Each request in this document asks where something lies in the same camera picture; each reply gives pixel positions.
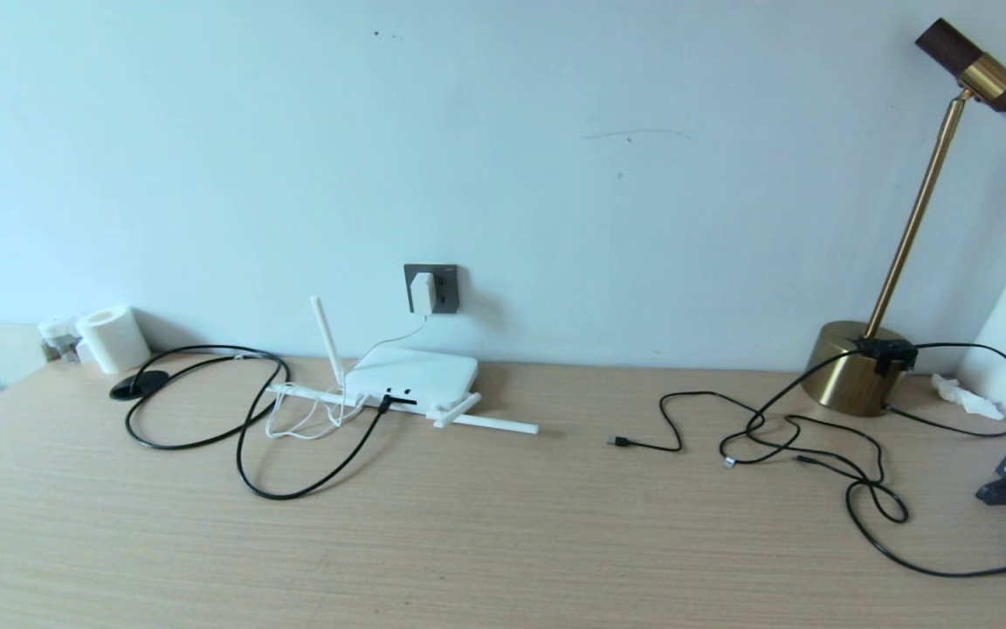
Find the white power adapter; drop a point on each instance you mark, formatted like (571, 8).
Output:
(423, 294)

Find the white router with antennas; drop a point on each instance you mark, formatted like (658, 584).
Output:
(416, 376)

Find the brass desk lamp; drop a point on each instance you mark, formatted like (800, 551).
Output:
(844, 377)

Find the white toilet paper roll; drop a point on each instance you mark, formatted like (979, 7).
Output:
(114, 339)

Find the small clear jar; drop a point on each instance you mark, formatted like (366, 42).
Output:
(59, 336)

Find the crumpled white tissue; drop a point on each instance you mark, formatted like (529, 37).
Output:
(968, 397)

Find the grey wall socket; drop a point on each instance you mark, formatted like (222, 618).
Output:
(448, 290)

